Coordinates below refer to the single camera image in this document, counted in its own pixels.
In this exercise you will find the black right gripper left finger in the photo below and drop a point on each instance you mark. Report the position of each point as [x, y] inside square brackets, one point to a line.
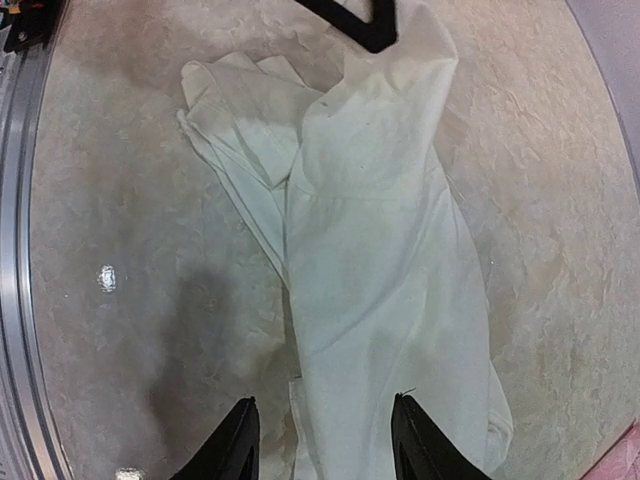
[232, 451]

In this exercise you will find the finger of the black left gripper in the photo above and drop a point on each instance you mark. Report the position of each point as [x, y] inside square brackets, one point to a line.
[375, 35]

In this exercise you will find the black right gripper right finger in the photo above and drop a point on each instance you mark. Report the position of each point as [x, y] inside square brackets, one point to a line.
[421, 450]

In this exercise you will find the white t-shirt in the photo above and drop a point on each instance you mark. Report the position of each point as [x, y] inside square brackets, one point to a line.
[344, 192]

